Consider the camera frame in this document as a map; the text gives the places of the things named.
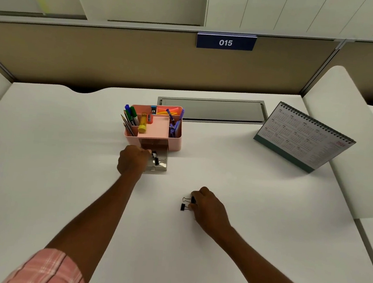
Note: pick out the person's right hand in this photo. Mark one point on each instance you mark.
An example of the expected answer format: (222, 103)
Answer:
(212, 215)

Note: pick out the person's left hand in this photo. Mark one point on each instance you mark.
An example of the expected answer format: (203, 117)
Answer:
(132, 161)

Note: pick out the black pencil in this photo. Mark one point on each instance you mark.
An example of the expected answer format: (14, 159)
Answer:
(130, 129)

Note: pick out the grey pencil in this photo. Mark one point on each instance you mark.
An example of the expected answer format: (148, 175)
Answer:
(125, 124)
(128, 126)

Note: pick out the yellow transparent lead case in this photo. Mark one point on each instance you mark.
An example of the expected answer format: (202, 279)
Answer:
(143, 123)

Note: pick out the pink desk organizer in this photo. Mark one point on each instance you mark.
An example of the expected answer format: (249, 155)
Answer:
(158, 127)

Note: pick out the red pencil sharpener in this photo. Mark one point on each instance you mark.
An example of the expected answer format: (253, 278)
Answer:
(150, 119)

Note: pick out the green capped white marker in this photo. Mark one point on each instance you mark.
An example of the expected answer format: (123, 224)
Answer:
(133, 113)
(128, 115)

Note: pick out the purple hole punch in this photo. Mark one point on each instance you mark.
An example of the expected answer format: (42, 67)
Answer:
(174, 128)

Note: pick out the blue capped white marker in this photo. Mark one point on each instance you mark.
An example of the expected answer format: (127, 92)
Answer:
(127, 107)

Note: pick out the yellow sticky note pad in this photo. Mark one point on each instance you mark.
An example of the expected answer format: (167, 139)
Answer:
(164, 112)

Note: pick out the dark pen colourful print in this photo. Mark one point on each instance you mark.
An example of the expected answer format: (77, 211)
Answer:
(169, 113)

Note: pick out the orange sticky note pad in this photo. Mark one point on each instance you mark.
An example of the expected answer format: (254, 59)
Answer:
(164, 108)

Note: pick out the pink sticky note pad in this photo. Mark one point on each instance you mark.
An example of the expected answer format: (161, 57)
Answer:
(175, 108)

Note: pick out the purple gel pen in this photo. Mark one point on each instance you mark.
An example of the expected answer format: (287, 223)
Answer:
(181, 114)

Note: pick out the green spiral desk calendar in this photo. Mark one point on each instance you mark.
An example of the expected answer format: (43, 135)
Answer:
(304, 138)

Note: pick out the person's left forearm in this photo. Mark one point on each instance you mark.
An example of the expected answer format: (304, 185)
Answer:
(91, 222)

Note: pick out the person's right forearm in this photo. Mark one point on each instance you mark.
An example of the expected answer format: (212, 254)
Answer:
(269, 274)

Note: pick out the pink plaid sleeve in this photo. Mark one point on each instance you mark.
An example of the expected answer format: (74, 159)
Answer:
(48, 269)

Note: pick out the blue number sign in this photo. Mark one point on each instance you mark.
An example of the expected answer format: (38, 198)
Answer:
(208, 41)

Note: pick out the white panelled cabinet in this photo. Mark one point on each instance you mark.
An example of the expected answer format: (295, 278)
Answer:
(298, 12)

